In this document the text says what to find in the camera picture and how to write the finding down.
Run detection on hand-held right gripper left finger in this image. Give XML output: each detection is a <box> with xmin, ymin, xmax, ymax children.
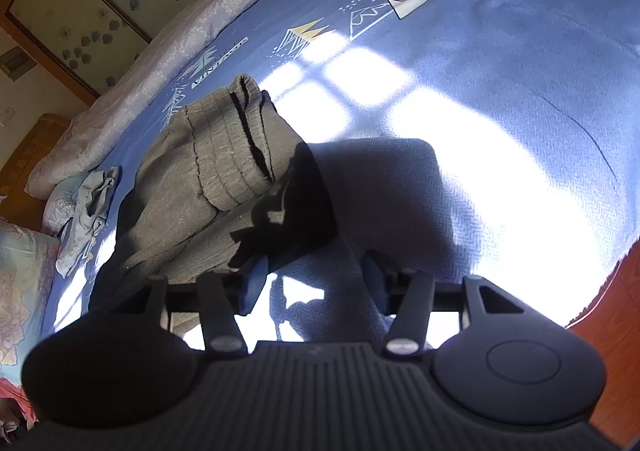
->
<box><xmin>117</xmin><ymin>255</ymin><xmax>274</xmax><ymax>355</ymax></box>

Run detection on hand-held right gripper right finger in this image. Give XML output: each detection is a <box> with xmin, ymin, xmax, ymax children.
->
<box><xmin>360</xmin><ymin>250</ymin><xmax>534</xmax><ymax>355</ymax></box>

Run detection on grey knit pants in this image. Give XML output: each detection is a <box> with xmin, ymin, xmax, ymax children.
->
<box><xmin>87</xmin><ymin>73</ymin><xmax>506</xmax><ymax>348</ymax></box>

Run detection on light blue crumpled cloth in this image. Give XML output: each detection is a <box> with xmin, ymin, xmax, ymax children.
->
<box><xmin>54</xmin><ymin>166</ymin><xmax>122</xmax><ymax>278</ymax></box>

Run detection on floral pillow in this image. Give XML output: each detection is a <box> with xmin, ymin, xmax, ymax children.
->
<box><xmin>0</xmin><ymin>173</ymin><xmax>91</xmax><ymax>384</ymax></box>

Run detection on blue printed bed sheet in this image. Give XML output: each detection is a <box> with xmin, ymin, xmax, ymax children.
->
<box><xmin>42</xmin><ymin>0</ymin><xmax>640</xmax><ymax>347</ymax></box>

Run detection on wooden headboard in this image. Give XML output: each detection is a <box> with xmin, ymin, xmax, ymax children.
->
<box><xmin>0</xmin><ymin>113</ymin><xmax>72</xmax><ymax>204</ymax></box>

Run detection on pink cloth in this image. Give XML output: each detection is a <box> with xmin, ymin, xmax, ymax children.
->
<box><xmin>0</xmin><ymin>377</ymin><xmax>40</xmax><ymax>434</ymax></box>

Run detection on lavender patterned quilt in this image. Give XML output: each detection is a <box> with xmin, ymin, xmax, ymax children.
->
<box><xmin>25</xmin><ymin>0</ymin><xmax>313</xmax><ymax>198</ymax></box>

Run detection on grey wall panel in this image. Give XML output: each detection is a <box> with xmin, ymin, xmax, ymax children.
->
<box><xmin>0</xmin><ymin>47</ymin><xmax>34</xmax><ymax>80</ymax></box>

